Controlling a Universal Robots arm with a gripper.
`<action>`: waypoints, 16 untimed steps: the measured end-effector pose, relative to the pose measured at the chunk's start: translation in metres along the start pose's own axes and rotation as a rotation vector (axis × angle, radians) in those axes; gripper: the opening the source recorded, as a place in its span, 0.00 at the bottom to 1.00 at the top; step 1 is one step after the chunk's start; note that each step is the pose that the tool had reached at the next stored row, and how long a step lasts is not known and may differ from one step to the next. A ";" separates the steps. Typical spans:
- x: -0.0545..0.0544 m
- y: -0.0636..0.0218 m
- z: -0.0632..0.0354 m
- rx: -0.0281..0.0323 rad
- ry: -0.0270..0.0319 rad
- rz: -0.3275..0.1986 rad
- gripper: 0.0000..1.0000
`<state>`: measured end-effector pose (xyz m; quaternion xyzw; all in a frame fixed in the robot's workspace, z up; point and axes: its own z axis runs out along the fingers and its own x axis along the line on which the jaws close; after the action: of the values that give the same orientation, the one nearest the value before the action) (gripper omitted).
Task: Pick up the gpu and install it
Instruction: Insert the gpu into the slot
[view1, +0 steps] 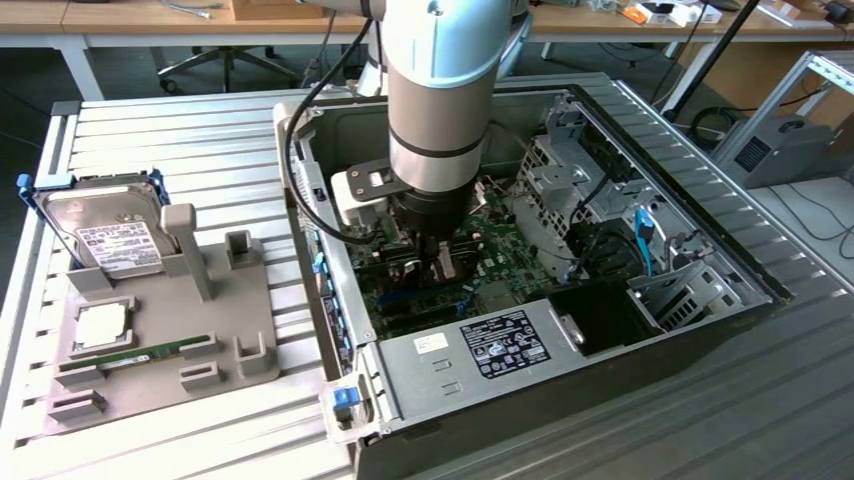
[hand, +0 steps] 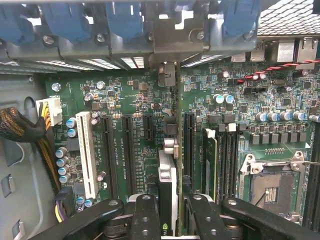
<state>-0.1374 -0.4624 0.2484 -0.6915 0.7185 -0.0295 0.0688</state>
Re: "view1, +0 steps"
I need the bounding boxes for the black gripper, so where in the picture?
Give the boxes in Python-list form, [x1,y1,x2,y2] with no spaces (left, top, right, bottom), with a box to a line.
[393,183,477,259]

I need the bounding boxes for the graphics card with metal bracket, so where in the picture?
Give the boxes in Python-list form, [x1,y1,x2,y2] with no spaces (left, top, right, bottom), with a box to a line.
[363,247,477,291]

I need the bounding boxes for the green motherboard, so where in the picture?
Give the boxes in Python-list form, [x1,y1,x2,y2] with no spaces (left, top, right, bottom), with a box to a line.
[333,172,553,339]

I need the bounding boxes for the blue expansion slot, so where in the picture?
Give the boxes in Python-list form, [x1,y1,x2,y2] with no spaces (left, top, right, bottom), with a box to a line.
[374,285,468,305]

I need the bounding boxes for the black expansion slot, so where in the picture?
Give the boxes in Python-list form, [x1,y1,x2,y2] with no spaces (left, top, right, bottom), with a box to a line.
[386,311,466,335]
[380,298,462,321]

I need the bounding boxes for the grey chipset heatsink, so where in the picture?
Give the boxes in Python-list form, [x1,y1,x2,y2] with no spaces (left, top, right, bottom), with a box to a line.
[477,281,522,307]

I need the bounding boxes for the perforated metal drive cage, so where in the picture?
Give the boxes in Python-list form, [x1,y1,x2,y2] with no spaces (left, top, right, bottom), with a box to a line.
[514,92,669,237]

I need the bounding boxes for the grey power supply with label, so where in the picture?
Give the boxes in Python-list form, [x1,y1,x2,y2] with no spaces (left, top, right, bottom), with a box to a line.
[373,298,588,422]

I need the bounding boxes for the metal disk bay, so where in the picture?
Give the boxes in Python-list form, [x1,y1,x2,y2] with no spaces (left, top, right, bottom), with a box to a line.
[625,259,742,334]

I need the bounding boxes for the black office chair base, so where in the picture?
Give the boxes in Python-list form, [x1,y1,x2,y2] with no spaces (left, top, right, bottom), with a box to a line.
[157,44,302,96]

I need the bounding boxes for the grey plastic parts rack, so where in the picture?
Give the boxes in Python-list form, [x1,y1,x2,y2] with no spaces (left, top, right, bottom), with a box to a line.
[43,202,283,440]

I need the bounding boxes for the open black PC case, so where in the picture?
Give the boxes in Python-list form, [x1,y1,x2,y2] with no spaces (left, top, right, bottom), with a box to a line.
[271,83,796,480]

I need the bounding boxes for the brown cardboard box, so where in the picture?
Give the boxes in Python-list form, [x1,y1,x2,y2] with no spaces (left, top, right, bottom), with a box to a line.
[230,0,330,22]

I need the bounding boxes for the silver hard disk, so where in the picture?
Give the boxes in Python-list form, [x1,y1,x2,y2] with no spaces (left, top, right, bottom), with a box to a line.
[38,180,181,281]

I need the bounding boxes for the white and orange box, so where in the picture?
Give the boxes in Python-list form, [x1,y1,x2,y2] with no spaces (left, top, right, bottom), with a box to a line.
[618,1,673,26]

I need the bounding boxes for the green RAM stick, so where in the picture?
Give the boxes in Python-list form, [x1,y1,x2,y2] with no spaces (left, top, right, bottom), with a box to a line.
[58,334,214,377]

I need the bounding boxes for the black tripod pole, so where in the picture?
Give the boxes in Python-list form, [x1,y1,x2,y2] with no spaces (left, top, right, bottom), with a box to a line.
[660,0,764,119]

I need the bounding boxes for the silver CPU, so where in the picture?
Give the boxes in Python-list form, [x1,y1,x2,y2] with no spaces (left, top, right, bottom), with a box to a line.
[71,303,134,352]

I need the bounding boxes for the white box with black print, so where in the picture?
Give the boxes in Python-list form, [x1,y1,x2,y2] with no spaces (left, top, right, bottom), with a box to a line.
[669,3,722,28]

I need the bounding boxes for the grey computer tower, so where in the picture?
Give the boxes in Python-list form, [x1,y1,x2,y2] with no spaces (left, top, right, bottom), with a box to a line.
[714,113,854,190]

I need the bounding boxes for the blue disk caddy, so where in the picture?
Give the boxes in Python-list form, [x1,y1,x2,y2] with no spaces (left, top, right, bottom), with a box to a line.
[13,168,169,261]

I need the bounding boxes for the beige flat box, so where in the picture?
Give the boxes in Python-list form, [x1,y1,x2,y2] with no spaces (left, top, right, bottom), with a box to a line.
[770,0,836,27]

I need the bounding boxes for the white wrist camera with mount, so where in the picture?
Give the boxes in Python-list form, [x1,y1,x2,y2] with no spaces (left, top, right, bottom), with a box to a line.
[330,157,416,226]

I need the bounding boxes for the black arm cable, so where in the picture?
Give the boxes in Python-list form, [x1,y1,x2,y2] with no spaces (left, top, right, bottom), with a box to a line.
[279,17,375,245]

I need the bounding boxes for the black wire bundle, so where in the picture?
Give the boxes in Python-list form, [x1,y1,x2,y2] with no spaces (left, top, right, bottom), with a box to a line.
[566,222,653,285]

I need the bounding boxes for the blue disk wire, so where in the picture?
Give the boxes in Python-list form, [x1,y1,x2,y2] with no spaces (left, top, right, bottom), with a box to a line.
[636,206,662,278]

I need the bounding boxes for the wooden desk white frame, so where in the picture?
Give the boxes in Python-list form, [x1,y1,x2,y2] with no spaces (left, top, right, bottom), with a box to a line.
[530,0,854,114]
[0,0,375,101]

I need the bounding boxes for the aluminium profile frame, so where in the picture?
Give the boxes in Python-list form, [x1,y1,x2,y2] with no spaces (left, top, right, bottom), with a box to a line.
[710,48,854,161]

